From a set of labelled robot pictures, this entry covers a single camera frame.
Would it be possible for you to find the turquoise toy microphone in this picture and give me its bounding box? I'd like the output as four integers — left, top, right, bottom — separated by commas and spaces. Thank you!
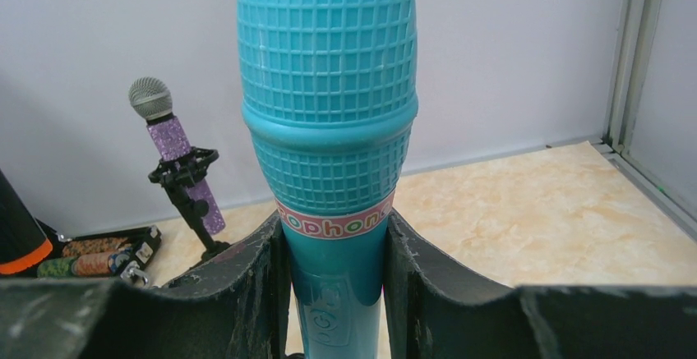
237, 0, 418, 358

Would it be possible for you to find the orange brown poker chip row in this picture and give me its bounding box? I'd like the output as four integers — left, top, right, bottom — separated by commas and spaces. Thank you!
62, 237, 132, 277

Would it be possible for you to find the shock mount tripod stand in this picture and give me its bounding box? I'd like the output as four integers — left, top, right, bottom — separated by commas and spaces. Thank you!
148, 147, 230, 265

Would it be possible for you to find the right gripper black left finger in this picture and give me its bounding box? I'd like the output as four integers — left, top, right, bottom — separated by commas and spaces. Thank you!
1, 214, 290, 358

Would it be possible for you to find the purple glitter microphone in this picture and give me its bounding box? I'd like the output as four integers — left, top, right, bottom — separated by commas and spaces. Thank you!
128, 77, 225, 234

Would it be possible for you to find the green poker chip row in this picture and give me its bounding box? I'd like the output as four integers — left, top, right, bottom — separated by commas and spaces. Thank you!
36, 257, 76, 278

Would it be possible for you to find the black orange-tipped microphone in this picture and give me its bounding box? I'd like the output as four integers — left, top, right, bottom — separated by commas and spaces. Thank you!
1, 173, 53, 277

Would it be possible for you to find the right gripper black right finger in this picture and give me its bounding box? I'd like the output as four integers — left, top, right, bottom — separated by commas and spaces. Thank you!
384, 212, 696, 358

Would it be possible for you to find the black poker chip case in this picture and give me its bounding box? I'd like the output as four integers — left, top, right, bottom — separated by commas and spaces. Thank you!
35, 225, 163, 287

